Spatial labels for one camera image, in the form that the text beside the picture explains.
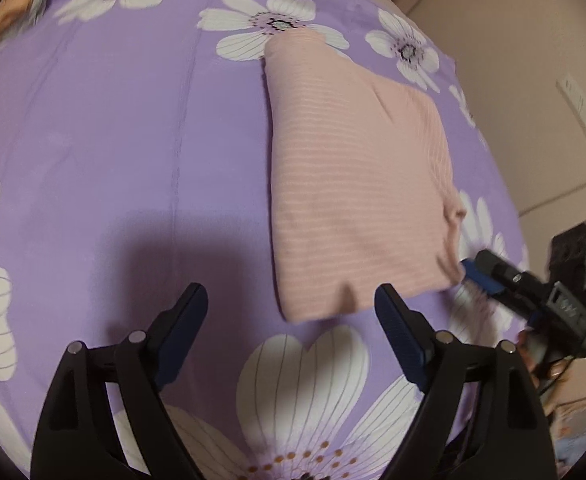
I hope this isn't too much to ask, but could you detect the pink ribbed sweater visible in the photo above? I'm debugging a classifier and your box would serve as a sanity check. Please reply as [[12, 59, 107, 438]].
[[265, 29, 466, 323]]

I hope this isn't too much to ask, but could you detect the person's right hand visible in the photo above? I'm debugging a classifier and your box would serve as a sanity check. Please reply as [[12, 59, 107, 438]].
[[516, 330, 574, 415]]

